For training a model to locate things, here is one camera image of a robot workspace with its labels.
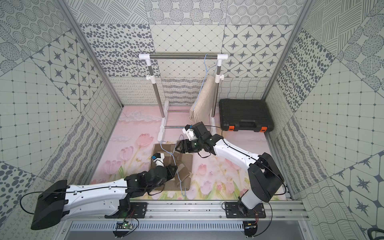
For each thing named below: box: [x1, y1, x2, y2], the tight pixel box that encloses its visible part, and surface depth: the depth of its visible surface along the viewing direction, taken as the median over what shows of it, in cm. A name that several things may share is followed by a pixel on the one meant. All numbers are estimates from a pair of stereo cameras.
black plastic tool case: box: [219, 98, 274, 133], surface depth 107 cm
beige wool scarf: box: [189, 75, 216, 124], surface depth 88 cm
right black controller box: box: [243, 221, 258, 237], surface depth 73 cm
